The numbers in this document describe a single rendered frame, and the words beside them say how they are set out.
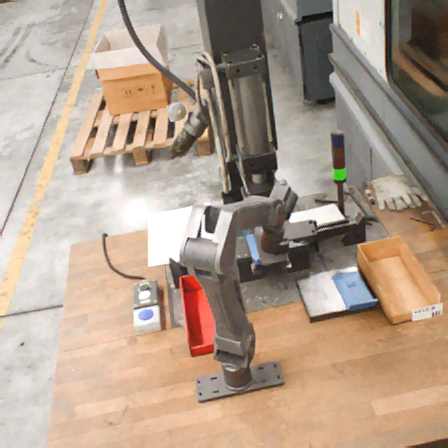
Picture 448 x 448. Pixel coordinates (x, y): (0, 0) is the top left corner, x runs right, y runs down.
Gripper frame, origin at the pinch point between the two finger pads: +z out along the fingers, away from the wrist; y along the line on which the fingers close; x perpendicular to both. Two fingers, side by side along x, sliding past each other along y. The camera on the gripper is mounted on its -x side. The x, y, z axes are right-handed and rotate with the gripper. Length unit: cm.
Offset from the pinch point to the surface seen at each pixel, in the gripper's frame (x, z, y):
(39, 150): 119, 258, 240
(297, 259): -8.7, 8.0, 1.8
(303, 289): -7.6, 4.9, -8.2
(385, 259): -32.3, 8.3, -2.6
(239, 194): 4.4, -5.5, 17.3
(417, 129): -65, 29, 51
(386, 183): -46, 23, 29
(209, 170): -5, 207, 163
